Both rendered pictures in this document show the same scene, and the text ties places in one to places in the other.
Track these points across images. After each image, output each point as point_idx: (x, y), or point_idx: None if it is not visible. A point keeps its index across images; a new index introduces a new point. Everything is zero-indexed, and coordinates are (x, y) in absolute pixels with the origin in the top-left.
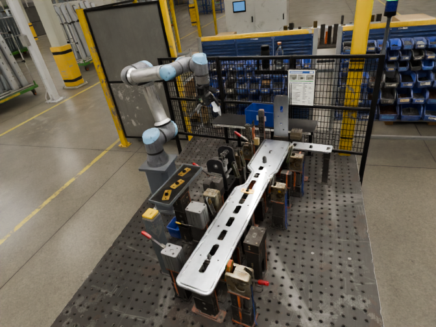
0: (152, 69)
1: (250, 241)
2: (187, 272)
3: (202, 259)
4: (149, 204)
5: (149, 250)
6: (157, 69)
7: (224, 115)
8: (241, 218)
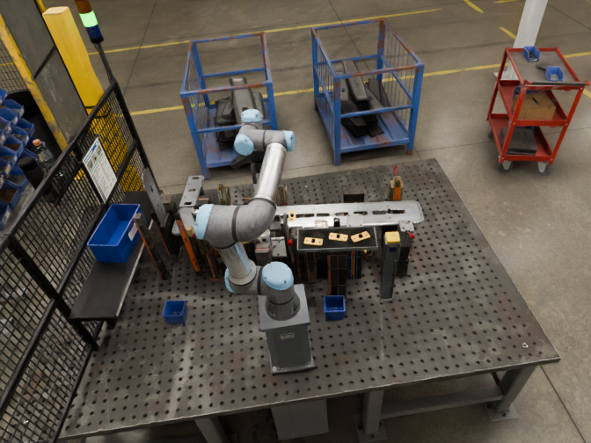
0: (280, 156)
1: (361, 190)
2: (411, 218)
3: (393, 214)
4: (298, 385)
5: (375, 329)
6: (282, 147)
7: (83, 306)
8: (333, 208)
